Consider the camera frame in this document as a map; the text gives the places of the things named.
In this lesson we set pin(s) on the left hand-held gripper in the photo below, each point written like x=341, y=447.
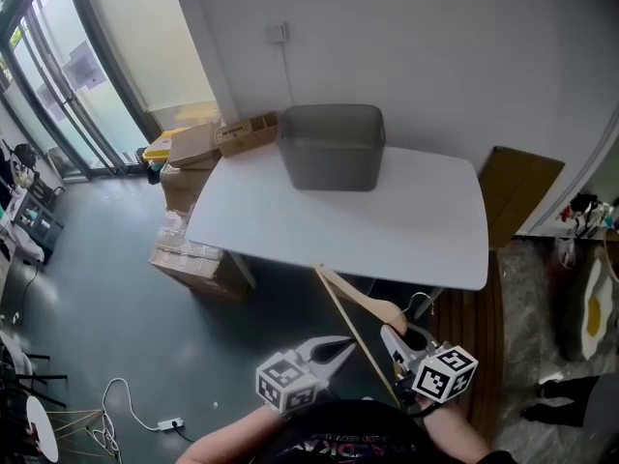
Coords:
x=285, y=380

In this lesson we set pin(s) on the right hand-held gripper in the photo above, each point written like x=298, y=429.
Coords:
x=445, y=375

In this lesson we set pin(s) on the wooden clothes hanger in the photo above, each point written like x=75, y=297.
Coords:
x=372, y=305

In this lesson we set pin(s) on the person's left forearm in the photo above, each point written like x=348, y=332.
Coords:
x=227, y=438

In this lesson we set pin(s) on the person's right forearm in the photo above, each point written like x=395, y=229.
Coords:
x=459, y=433

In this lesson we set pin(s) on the flat cardboard box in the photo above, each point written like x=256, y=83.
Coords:
x=193, y=145

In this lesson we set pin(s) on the grey shelf cabinet with items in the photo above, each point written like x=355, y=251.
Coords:
x=38, y=225

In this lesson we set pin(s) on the white table leg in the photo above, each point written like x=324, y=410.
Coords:
x=242, y=269
x=428, y=302

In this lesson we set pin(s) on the wooden slatted board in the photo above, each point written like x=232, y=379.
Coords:
x=474, y=331

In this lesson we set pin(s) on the taped cardboard cartons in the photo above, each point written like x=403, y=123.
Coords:
x=193, y=259

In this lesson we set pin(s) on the white power strip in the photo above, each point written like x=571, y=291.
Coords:
x=170, y=424

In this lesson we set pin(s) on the cardboard sheet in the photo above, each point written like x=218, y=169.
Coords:
x=522, y=196

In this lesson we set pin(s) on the fried egg shaped rug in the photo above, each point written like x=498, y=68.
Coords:
x=597, y=307

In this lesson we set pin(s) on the cardboard boxes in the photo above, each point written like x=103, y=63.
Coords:
x=246, y=136

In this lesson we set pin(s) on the yellow plastic lid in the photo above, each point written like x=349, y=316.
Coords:
x=158, y=147

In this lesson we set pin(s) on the round white side table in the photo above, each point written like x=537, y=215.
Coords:
x=42, y=428

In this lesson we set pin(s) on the glass sliding door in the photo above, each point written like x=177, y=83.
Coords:
x=53, y=90

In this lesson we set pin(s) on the white wall socket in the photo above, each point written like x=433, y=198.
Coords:
x=277, y=33

